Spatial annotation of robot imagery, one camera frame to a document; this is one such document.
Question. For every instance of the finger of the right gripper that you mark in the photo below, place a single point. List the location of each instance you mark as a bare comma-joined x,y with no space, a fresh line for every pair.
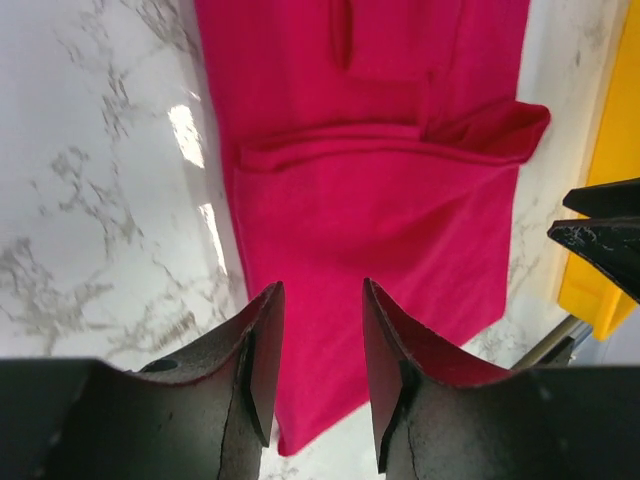
616,199
609,245

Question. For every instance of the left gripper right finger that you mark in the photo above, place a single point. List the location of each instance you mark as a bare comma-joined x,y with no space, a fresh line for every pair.
439,412

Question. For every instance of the red t-shirt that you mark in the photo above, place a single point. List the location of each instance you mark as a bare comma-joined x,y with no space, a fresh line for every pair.
368,139

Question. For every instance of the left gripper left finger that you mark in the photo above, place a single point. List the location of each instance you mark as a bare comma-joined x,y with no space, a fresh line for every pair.
204,411

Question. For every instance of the yellow plastic tray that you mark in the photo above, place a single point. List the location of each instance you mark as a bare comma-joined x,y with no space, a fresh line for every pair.
600,285

